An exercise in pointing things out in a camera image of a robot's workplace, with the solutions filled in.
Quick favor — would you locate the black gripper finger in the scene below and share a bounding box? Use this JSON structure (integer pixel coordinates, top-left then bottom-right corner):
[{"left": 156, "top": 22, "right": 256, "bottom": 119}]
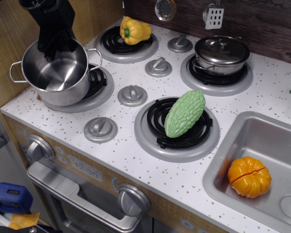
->
[
  {"left": 43, "top": 43, "right": 58, "bottom": 61},
  {"left": 59, "top": 37, "right": 77, "bottom": 52}
]

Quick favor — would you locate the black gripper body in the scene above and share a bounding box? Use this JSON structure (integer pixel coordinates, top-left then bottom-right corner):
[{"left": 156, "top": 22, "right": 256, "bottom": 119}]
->
[{"left": 29, "top": 0, "right": 75, "bottom": 52}]

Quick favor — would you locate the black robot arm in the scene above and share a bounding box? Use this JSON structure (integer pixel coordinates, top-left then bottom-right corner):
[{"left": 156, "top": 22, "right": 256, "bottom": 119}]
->
[{"left": 19, "top": 0, "right": 76, "bottom": 61}]

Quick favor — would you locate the back left stove burner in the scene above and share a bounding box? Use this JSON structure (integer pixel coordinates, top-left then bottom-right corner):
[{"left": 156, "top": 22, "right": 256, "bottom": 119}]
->
[{"left": 94, "top": 26, "right": 159, "bottom": 64}]

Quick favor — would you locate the stove burner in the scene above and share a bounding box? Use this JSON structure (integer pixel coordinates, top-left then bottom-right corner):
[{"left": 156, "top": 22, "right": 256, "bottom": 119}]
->
[
  {"left": 94, "top": 26, "right": 159, "bottom": 64},
  {"left": 180, "top": 54, "right": 253, "bottom": 97},
  {"left": 134, "top": 98, "right": 220, "bottom": 163},
  {"left": 42, "top": 67, "right": 114, "bottom": 113}
]

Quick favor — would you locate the front left stove burner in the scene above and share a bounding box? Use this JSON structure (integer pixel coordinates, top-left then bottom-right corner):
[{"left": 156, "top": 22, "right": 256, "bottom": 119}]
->
[{"left": 42, "top": 67, "right": 114, "bottom": 113}]

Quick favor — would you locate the back right stove burner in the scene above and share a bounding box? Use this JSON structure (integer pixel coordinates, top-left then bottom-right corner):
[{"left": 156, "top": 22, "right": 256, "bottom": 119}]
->
[{"left": 180, "top": 54, "right": 253, "bottom": 97}]

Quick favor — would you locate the lidded steel pot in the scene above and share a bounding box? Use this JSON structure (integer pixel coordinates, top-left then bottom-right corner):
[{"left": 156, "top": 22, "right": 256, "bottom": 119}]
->
[{"left": 192, "top": 35, "right": 250, "bottom": 76}]

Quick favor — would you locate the front right stove burner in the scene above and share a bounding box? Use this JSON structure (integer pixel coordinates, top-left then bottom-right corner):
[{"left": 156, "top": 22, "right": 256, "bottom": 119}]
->
[{"left": 134, "top": 98, "right": 220, "bottom": 163}]

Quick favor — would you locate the yellow toy bell pepper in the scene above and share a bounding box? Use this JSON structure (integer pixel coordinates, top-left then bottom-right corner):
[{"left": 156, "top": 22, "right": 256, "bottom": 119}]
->
[{"left": 120, "top": 17, "right": 152, "bottom": 46}]

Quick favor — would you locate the grey knob middle lower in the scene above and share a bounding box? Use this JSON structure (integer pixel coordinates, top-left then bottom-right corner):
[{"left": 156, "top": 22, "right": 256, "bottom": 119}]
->
[{"left": 117, "top": 85, "right": 148, "bottom": 107}]

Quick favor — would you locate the grey knob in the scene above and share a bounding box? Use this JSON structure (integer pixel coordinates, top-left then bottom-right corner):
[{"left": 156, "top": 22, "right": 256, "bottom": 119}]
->
[
  {"left": 145, "top": 57, "right": 173, "bottom": 78},
  {"left": 167, "top": 34, "right": 193, "bottom": 53},
  {"left": 117, "top": 85, "right": 148, "bottom": 107},
  {"left": 83, "top": 117, "right": 118, "bottom": 144}
]

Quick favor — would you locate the grey knob front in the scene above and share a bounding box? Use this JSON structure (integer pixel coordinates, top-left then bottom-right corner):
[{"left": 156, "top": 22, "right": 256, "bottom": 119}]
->
[{"left": 83, "top": 117, "right": 118, "bottom": 144}]

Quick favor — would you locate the grey knob middle upper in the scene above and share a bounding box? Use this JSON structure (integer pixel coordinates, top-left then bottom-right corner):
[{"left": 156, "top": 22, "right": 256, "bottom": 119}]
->
[{"left": 145, "top": 57, "right": 173, "bottom": 78}]

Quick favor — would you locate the left oven dial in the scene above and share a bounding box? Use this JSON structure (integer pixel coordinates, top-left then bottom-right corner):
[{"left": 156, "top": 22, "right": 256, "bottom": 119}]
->
[{"left": 26, "top": 134, "right": 55, "bottom": 162}]

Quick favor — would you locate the oven dial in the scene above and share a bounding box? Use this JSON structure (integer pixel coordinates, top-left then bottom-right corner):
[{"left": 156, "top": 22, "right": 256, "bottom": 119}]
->
[
  {"left": 117, "top": 183, "right": 151, "bottom": 217},
  {"left": 26, "top": 134, "right": 55, "bottom": 162}
]

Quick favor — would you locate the hanging steel strainer ladle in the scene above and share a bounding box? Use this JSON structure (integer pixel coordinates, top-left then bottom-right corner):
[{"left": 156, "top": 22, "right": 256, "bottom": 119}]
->
[{"left": 155, "top": 0, "right": 177, "bottom": 22}]

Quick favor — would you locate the grey knob back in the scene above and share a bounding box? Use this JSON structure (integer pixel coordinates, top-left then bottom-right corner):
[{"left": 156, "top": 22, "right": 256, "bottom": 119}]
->
[{"left": 167, "top": 34, "right": 193, "bottom": 53}]

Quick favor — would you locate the oven clock display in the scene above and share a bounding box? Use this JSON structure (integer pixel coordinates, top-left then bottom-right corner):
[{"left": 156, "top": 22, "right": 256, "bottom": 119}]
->
[{"left": 68, "top": 155, "right": 103, "bottom": 182}]

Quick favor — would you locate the green toy bitter gourd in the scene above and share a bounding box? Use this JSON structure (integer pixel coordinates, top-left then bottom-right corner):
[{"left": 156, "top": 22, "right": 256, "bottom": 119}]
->
[{"left": 164, "top": 90, "right": 206, "bottom": 138}]

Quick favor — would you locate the hanging slotted spatula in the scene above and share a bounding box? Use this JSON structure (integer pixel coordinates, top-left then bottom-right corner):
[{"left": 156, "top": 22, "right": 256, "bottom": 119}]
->
[{"left": 203, "top": 0, "right": 225, "bottom": 30}]

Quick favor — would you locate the blue clamp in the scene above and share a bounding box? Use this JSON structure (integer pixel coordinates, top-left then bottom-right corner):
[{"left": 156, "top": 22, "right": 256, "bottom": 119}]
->
[{"left": 0, "top": 183, "right": 33, "bottom": 214}]

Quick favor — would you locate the right oven dial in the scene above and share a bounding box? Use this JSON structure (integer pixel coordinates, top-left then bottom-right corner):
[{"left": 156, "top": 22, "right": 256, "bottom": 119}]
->
[{"left": 117, "top": 183, "right": 151, "bottom": 217}]

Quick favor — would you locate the yellow cloth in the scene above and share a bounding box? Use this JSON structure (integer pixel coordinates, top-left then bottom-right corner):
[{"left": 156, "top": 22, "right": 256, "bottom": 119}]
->
[{"left": 8, "top": 213, "right": 40, "bottom": 230}]

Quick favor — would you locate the grey toy sink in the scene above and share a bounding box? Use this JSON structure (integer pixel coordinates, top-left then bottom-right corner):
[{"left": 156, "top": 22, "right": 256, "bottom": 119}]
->
[{"left": 203, "top": 112, "right": 291, "bottom": 233}]

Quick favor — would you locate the orange toy pumpkin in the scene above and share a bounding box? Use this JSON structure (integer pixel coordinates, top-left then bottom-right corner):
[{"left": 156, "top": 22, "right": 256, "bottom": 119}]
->
[{"left": 227, "top": 156, "right": 272, "bottom": 199}]

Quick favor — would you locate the grey oven door handle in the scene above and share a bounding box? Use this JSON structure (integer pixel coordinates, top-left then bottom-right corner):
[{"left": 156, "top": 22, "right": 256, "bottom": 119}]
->
[{"left": 27, "top": 162, "right": 143, "bottom": 233}]

